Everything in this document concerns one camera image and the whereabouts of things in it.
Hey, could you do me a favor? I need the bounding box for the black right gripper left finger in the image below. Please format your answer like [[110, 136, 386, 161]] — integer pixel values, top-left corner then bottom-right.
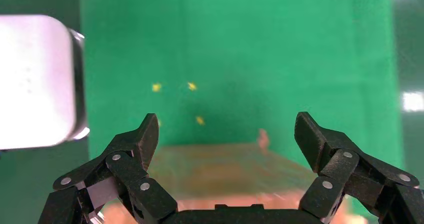
[[38, 113, 179, 224]]

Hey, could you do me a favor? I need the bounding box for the small torn cardboard scrap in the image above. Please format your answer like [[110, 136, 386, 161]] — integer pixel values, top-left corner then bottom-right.
[[257, 128, 270, 154]]

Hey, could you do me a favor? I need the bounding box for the small brown cardboard box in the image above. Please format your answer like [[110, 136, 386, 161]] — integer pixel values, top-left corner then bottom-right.
[[99, 142, 369, 224]]

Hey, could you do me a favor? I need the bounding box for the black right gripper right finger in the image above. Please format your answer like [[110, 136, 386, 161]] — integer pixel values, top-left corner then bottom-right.
[[294, 111, 424, 224]]

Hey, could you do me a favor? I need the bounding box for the green table cloth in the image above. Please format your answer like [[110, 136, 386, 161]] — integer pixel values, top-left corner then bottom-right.
[[78, 0, 404, 224]]

